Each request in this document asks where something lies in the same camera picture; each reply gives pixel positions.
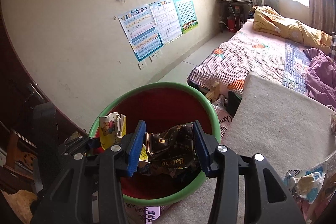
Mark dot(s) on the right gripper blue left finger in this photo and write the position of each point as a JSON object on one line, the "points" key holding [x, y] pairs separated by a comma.
{"points": [[134, 147]]}

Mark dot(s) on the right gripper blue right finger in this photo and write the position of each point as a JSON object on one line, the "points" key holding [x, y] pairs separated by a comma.
{"points": [[205, 147]]}

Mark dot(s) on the dark brown chocolate wrapper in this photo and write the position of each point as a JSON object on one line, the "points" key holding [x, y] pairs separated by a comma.
{"points": [[170, 152]]}

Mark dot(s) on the yellow bear snack bag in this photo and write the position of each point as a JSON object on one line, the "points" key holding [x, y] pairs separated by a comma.
{"points": [[112, 128]]}

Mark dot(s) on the blue white snack bag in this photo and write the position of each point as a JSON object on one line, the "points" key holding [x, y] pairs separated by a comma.
{"points": [[305, 183]]}

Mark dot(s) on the brown paper wrapper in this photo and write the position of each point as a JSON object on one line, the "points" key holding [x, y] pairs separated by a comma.
{"points": [[333, 124]]}

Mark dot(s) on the person left hand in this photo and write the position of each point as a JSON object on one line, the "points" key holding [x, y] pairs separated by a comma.
{"points": [[20, 202]]}

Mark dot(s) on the red bin with green rim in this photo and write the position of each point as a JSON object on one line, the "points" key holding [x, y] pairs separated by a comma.
{"points": [[163, 106]]}

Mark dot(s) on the beige fleece mat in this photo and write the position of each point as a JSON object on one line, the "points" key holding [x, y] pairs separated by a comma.
{"points": [[274, 130]]}

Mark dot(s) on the dark wooden door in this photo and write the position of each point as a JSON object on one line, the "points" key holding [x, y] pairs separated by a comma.
{"points": [[24, 107]]}

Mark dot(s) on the small red bucket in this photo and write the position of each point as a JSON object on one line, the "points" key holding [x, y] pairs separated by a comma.
{"points": [[231, 23]]}

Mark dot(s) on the purple crumpled duvet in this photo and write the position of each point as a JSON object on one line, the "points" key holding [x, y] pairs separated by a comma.
{"points": [[320, 78]]}

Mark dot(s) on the dark side table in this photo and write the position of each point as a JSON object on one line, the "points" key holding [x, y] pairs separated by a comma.
{"points": [[236, 8]]}

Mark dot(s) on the yellow rolled duvet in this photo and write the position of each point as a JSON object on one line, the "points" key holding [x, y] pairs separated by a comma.
{"points": [[268, 20]]}

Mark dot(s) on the green number wall poster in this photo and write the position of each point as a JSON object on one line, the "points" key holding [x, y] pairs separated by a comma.
{"points": [[186, 15]]}

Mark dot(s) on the blue pinyin wall poster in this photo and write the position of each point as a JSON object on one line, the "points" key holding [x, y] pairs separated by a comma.
{"points": [[140, 29]]}

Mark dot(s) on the white chart wall poster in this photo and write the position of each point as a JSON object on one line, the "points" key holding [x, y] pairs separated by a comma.
{"points": [[166, 20]]}

